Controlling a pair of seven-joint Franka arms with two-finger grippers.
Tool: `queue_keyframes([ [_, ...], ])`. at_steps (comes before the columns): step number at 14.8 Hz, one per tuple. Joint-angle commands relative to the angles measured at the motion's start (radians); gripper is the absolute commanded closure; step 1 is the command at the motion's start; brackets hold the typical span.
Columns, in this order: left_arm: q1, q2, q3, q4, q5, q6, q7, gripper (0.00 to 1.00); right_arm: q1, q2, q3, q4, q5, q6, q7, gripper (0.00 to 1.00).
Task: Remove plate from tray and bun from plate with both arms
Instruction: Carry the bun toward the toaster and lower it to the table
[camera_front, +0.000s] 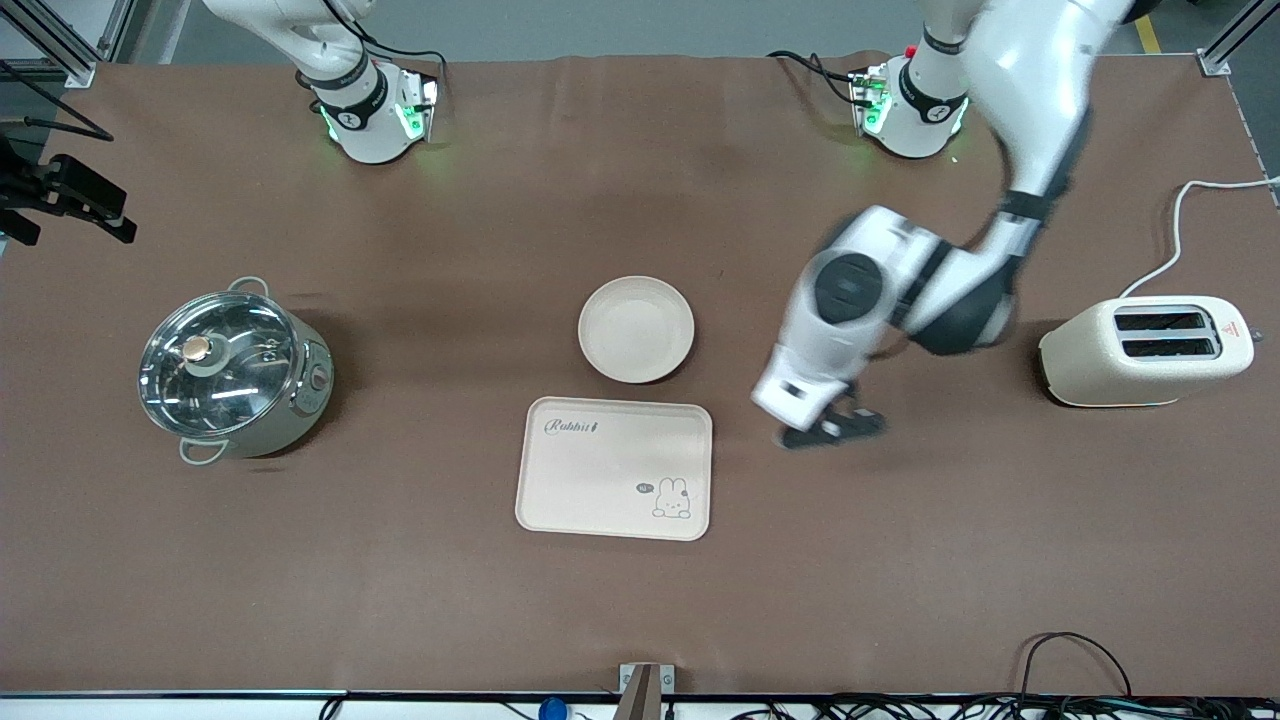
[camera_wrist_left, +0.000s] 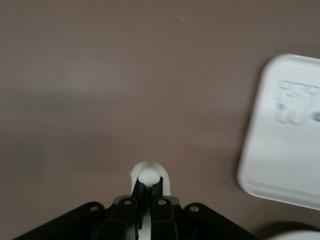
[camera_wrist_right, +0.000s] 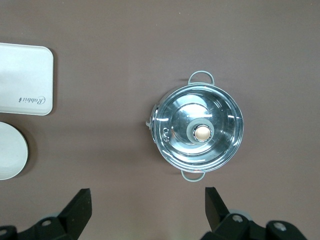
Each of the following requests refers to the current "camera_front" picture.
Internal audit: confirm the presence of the grey metal camera bracket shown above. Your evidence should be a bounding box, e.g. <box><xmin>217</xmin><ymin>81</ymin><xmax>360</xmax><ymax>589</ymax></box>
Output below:
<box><xmin>618</xmin><ymin>663</ymin><xmax>675</xmax><ymax>720</ymax></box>

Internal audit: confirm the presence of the black looped table cable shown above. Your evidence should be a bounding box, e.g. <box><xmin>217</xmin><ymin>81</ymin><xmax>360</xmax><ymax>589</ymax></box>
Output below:
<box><xmin>1018</xmin><ymin>631</ymin><xmax>1133</xmax><ymax>701</ymax></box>

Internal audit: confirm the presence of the glass pot lid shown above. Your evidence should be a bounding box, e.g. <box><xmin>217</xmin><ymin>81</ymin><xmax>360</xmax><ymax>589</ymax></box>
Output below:
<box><xmin>138</xmin><ymin>292</ymin><xmax>302</xmax><ymax>439</ymax></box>

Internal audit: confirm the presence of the black arm base cable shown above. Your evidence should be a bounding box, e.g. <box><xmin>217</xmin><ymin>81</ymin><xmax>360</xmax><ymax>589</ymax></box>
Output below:
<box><xmin>767</xmin><ymin>49</ymin><xmax>863</xmax><ymax>107</ymax></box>
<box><xmin>320</xmin><ymin>0</ymin><xmax>448</xmax><ymax>83</ymax></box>

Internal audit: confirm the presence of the beige round plate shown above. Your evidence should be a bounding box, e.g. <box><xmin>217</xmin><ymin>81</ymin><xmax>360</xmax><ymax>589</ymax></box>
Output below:
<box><xmin>577</xmin><ymin>275</ymin><xmax>696</xmax><ymax>385</ymax></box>

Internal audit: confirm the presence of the black left arm base cable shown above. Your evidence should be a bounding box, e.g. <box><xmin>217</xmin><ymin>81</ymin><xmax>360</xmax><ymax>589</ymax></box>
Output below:
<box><xmin>767</xmin><ymin>49</ymin><xmax>863</xmax><ymax>107</ymax></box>

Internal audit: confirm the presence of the black right arm base cable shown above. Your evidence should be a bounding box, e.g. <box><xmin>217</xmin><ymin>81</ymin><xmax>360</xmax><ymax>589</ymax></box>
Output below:
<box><xmin>320</xmin><ymin>0</ymin><xmax>448</xmax><ymax>83</ymax></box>

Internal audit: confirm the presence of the cream two-slot toaster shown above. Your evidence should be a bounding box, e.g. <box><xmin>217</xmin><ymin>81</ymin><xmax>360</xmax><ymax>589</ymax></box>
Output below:
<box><xmin>1038</xmin><ymin>294</ymin><xmax>1264</xmax><ymax>409</ymax></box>

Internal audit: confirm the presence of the beige rabbit print tray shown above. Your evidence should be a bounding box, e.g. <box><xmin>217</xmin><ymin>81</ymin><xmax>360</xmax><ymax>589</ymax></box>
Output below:
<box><xmin>515</xmin><ymin>396</ymin><xmax>714</xmax><ymax>542</ymax></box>

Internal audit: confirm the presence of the grey-green electric pot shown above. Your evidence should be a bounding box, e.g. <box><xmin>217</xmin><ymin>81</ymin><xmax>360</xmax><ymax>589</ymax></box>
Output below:
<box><xmin>138</xmin><ymin>276</ymin><xmax>335</xmax><ymax>467</ymax></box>

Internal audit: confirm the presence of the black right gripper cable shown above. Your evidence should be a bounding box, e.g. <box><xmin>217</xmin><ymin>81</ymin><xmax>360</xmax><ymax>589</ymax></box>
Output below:
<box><xmin>0</xmin><ymin>58</ymin><xmax>115</xmax><ymax>143</ymax></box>

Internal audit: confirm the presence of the aluminium frame profile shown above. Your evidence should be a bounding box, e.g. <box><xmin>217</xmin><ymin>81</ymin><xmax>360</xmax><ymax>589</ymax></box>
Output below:
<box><xmin>0</xmin><ymin>0</ymin><xmax>138</xmax><ymax>89</ymax></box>
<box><xmin>1198</xmin><ymin>0</ymin><xmax>1280</xmax><ymax>78</ymax></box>

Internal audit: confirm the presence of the white toaster power cable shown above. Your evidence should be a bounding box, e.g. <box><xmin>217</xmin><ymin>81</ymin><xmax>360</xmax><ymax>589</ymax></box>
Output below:
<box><xmin>1117</xmin><ymin>175</ymin><xmax>1280</xmax><ymax>300</ymax></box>

